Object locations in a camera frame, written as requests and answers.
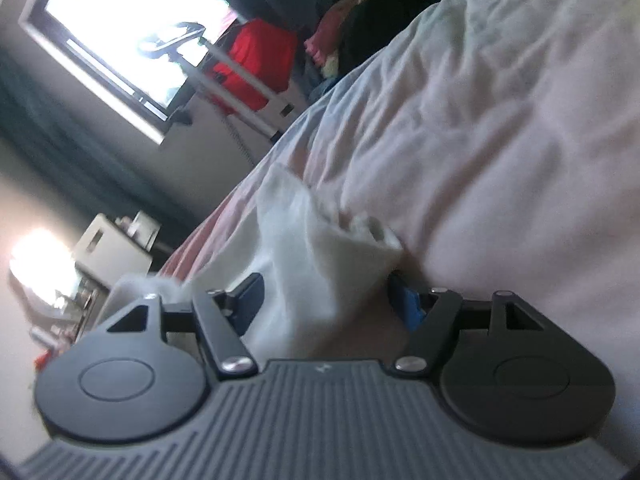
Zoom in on white zip jacket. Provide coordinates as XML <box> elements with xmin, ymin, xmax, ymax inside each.
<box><xmin>99</xmin><ymin>165</ymin><xmax>402</xmax><ymax>364</ymax></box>

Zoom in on pile of clothes on floor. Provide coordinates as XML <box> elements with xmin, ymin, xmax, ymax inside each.
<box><xmin>304</xmin><ymin>0</ymin><xmax>400</xmax><ymax>103</ymax></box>

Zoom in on white chair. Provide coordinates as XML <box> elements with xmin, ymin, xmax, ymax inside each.
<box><xmin>73</xmin><ymin>211</ymin><xmax>160</xmax><ymax>289</ymax></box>

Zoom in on pink pastel bed duvet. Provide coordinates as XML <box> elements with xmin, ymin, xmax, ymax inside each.
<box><xmin>159</xmin><ymin>0</ymin><xmax>640</xmax><ymax>461</ymax></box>

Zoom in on white metal stand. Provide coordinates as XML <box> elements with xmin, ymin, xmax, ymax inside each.
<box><xmin>139</xmin><ymin>20</ymin><xmax>297</xmax><ymax>143</ymax></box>

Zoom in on red bag on stand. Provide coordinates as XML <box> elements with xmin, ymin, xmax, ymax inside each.
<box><xmin>207</xmin><ymin>18</ymin><xmax>297</xmax><ymax>110</ymax></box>

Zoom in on window with dark frame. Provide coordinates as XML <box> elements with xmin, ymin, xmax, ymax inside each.
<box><xmin>21</xmin><ymin>0</ymin><xmax>239</xmax><ymax>144</ymax></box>

